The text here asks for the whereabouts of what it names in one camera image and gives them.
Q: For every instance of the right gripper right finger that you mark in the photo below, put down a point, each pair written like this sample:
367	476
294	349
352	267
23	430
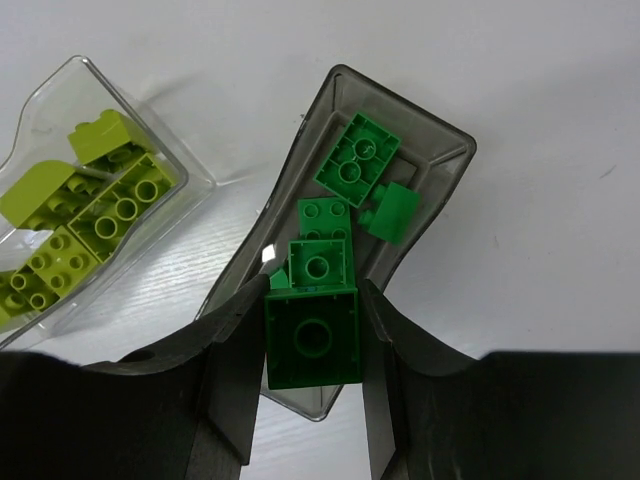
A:
433	412

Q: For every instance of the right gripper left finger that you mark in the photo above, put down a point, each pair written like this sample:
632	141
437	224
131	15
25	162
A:
183	407

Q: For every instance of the small green brick bottom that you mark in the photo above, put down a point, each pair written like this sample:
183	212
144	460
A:
312	337

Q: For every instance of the green square brick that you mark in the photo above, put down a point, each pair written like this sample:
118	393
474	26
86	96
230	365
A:
319	262

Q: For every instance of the small lime brick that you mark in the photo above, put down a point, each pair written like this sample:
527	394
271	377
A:
54	270

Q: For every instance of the small lime brick gripped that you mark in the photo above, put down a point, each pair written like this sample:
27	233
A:
14	304

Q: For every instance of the long lime brick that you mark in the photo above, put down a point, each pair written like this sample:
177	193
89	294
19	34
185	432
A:
103	224

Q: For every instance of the green yellow printed brick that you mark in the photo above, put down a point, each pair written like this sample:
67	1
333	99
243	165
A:
392	208

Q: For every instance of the clear plastic container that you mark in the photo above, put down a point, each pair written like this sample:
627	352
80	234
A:
92	182

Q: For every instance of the lime brick top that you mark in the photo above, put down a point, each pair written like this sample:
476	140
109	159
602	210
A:
49	194

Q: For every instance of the lime sloped brick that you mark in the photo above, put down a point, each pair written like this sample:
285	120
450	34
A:
110	143

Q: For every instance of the smoky grey container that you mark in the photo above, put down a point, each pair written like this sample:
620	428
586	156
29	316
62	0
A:
431	160

